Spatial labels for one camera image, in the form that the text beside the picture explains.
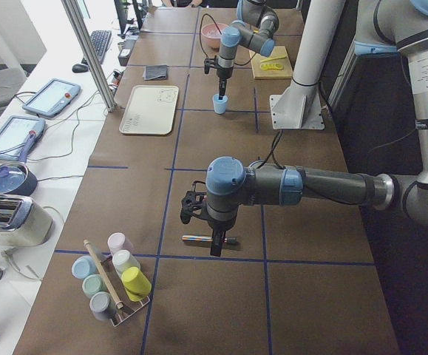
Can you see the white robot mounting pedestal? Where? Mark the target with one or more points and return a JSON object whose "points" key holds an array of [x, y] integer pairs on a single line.
{"points": [[298, 107]]}

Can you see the grey folded cloth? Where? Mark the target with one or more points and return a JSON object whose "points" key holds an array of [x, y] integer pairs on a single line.
{"points": [[155, 72]]}

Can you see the yellow plastic knife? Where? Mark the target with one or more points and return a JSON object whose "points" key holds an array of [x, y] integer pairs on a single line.
{"points": [[273, 59]]}

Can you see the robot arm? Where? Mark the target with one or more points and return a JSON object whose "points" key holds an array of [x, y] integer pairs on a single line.
{"points": [[254, 30], [396, 31]]}

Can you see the aluminium frame post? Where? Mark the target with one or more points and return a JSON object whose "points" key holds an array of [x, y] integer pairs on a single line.
{"points": [[77, 21]]}

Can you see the steel muddler black tip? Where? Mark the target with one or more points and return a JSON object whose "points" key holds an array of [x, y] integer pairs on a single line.
{"points": [[207, 239]]}

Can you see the white wire cup rack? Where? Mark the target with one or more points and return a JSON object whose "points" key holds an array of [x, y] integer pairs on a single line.
{"points": [[125, 308]]}

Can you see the black computer mouse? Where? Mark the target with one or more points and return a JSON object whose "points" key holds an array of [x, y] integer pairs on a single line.
{"points": [[80, 68]]}

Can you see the pink cup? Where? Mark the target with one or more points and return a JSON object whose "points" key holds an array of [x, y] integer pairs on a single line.
{"points": [[118, 241]]}

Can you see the yellow green cup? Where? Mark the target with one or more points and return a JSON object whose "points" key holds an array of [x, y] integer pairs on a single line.
{"points": [[136, 284]]}

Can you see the blue saucepan with lid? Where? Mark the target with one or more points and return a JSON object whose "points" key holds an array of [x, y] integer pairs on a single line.
{"points": [[15, 177]]}

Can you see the cream toaster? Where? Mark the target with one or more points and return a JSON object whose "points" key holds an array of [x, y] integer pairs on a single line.
{"points": [[22, 221]]}

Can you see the cream bear serving tray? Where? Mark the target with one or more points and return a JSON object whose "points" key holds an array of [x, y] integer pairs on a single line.
{"points": [[150, 110]]}

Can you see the grey cup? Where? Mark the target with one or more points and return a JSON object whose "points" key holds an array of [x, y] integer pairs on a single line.
{"points": [[102, 306]]}

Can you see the teach pendant tablet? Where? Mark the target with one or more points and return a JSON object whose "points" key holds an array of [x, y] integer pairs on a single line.
{"points": [[14, 133], [52, 98]]}

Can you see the bamboo cutting board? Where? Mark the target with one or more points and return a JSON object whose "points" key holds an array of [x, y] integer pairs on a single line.
{"points": [[258, 73]]}

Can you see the light blue rack cup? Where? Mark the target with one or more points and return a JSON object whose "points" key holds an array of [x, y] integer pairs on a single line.
{"points": [[83, 267]]}

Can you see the wooden stick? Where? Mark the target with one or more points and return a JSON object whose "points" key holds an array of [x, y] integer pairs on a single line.
{"points": [[93, 252]]}

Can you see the mint green cup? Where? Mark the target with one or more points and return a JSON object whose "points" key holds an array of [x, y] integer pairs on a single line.
{"points": [[93, 284]]}

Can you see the white cup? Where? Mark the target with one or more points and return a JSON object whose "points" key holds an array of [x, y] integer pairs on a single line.
{"points": [[123, 260]]}

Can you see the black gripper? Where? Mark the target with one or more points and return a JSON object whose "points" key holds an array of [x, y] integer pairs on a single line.
{"points": [[223, 73], [219, 224]]}

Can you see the pink bowl of ice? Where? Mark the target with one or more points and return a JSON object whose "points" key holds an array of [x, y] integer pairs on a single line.
{"points": [[211, 34]]}

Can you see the light blue plastic cup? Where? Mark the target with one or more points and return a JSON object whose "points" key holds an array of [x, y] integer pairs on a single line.
{"points": [[220, 103]]}

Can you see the black keyboard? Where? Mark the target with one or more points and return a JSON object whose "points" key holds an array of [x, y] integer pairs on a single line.
{"points": [[101, 40]]}

